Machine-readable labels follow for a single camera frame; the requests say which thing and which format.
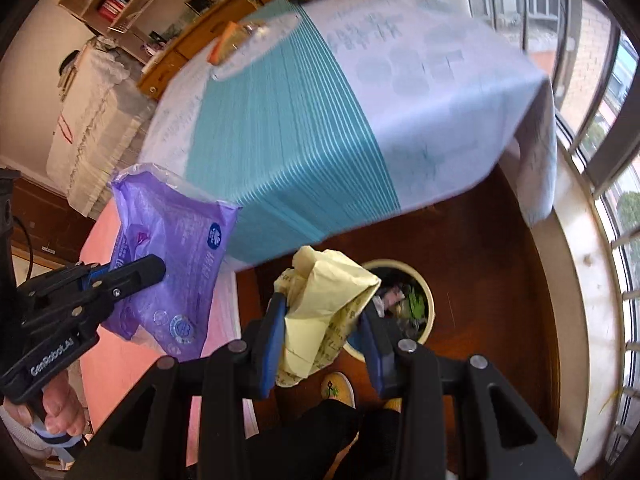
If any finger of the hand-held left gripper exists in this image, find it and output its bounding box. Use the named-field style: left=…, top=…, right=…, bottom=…
left=16, top=260, right=110, bottom=312
left=21, top=254, right=167, bottom=334

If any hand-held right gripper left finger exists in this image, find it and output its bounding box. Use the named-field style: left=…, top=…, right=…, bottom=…
left=65, top=292, right=289, bottom=480

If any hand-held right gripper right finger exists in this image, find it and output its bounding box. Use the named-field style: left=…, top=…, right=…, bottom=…
left=356, top=305, right=581, bottom=480

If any purple plastic wipes packet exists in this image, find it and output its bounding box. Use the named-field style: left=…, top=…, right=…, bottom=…
left=109, top=162, right=244, bottom=364

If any yellow foil bag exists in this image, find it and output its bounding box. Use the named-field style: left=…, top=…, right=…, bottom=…
left=274, top=246, right=382, bottom=389

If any cream round trash bin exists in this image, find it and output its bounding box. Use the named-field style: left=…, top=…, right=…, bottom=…
left=345, top=259, right=436, bottom=364

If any person's left hand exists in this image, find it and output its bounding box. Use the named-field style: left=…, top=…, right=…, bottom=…
left=4, top=374, right=87, bottom=437

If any pink bed cover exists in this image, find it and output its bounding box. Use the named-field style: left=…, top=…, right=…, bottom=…
left=77, top=200, right=262, bottom=442

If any person's black trouser leg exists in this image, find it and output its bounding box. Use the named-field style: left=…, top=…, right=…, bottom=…
left=240, top=396, right=417, bottom=480

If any white lace furniture cover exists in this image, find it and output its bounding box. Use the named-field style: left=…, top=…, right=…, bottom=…
left=46, top=37, right=157, bottom=217

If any teal striped table runner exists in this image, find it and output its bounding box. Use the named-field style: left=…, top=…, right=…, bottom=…
left=182, top=0, right=404, bottom=267

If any dark round item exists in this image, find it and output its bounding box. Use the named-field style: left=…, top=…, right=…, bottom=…
left=58, top=50, right=82, bottom=91

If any round glass turntable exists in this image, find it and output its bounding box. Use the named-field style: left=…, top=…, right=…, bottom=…
left=210, top=12, right=302, bottom=82

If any wooden desk with drawers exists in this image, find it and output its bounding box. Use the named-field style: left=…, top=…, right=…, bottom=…
left=137, top=0, right=332, bottom=97

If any orange snack packet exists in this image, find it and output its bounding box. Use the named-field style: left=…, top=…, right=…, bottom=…
left=207, top=21, right=251, bottom=66

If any row of books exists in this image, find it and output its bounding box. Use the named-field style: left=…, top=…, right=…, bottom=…
left=97, top=0, right=139, bottom=24

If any white tree print tablecloth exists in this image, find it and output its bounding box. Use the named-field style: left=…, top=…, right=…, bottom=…
left=137, top=0, right=559, bottom=274

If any metal window grille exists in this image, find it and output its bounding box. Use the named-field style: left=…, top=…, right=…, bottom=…
left=459, top=0, right=640, bottom=463

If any black cable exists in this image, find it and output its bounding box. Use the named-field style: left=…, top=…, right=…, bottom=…
left=11, top=216, right=35, bottom=287

